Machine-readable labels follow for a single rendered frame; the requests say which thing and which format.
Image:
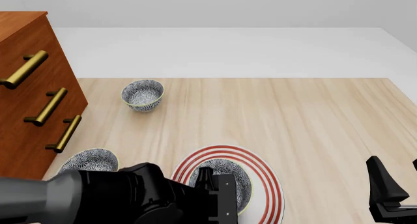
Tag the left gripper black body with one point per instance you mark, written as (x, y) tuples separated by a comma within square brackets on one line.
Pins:
[(225, 199)]

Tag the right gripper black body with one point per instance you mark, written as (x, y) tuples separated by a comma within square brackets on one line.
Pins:
[(394, 210)]

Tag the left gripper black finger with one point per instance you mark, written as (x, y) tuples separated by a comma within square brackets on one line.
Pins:
[(205, 178)]

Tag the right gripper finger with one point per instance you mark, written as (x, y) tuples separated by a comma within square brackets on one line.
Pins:
[(382, 185), (415, 164)]

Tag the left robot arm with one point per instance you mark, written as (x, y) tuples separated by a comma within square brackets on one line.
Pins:
[(97, 197)]

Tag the patterned bowl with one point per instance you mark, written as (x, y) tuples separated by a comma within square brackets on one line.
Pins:
[(224, 166), (142, 95), (89, 159)]

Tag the white plate with red rings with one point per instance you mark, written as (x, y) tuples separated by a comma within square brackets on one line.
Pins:
[(260, 175)]

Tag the wooden cabinet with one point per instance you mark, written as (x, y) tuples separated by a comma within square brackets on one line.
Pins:
[(19, 141)]

